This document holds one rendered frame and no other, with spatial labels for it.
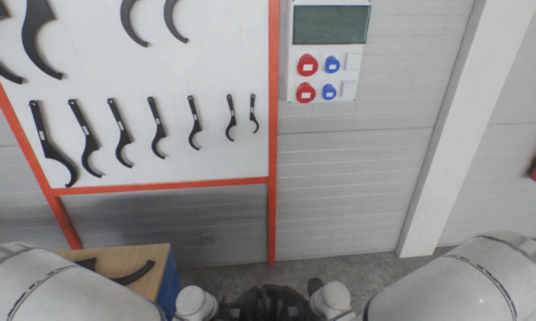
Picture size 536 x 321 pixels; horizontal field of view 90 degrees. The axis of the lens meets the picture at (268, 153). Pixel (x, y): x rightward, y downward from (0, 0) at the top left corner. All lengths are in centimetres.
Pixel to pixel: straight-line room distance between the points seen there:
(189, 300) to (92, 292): 56
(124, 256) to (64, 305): 95
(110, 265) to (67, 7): 119
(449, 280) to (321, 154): 147
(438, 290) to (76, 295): 47
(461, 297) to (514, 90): 201
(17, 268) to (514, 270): 69
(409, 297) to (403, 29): 152
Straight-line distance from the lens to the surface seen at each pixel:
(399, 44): 179
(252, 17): 151
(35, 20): 172
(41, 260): 53
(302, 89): 142
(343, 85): 151
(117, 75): 167
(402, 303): 46
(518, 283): 52
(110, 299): 46
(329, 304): 98
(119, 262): 138
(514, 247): 56
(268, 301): 152
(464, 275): 48
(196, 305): 98
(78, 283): 47
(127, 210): 215
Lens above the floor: 190
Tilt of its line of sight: 29 degrees down
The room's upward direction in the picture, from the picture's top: straight up
